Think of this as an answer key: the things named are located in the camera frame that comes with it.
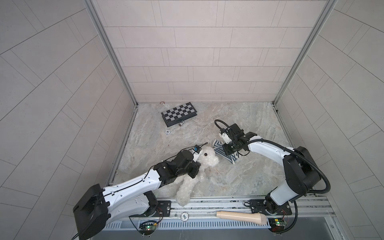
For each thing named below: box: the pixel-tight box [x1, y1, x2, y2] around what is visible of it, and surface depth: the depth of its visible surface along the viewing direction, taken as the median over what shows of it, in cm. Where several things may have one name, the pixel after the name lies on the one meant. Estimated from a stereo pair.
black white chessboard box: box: [161, 102, 198, 128], surface depth 107 cm
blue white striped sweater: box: [212, 139, 239, 165], surface depth 89 cm
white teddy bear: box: [176, 145, 220, 207], surface depth 72 cm
